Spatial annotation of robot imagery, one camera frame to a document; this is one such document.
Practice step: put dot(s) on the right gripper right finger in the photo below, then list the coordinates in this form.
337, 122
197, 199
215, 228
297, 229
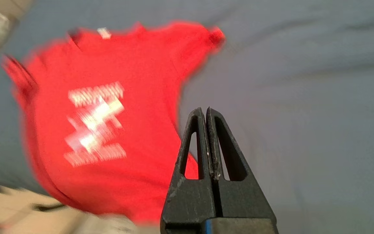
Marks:
242, 204

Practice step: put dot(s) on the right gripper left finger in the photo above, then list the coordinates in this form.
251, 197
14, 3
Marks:
190, 204

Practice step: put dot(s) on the blue-grey bed sheet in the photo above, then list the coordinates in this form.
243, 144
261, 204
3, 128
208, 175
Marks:
304, 113

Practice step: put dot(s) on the red T-shirt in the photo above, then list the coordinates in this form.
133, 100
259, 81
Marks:
141, 81

